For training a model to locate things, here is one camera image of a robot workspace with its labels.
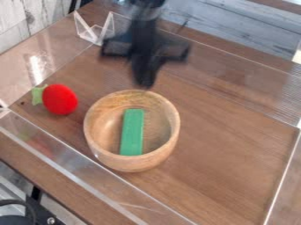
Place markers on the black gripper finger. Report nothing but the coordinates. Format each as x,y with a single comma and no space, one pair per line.
153,69
138,68

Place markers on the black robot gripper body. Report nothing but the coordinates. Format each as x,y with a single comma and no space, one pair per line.
145,41

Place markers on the green rectangular block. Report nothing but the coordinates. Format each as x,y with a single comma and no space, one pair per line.
133,124

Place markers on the brown wooden bowl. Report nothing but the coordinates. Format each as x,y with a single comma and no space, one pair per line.
102,129

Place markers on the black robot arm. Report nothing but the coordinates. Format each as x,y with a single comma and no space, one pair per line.
155,6

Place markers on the red felt strawberry toy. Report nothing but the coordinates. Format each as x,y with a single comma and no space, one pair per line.
56,97

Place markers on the clear acrylic corner bracket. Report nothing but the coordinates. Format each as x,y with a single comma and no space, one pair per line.
93,33

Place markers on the clear acrylic tray wall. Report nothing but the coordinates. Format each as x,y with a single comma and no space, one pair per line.
95,193

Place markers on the black clamp mount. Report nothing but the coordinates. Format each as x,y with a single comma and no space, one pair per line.
43,215

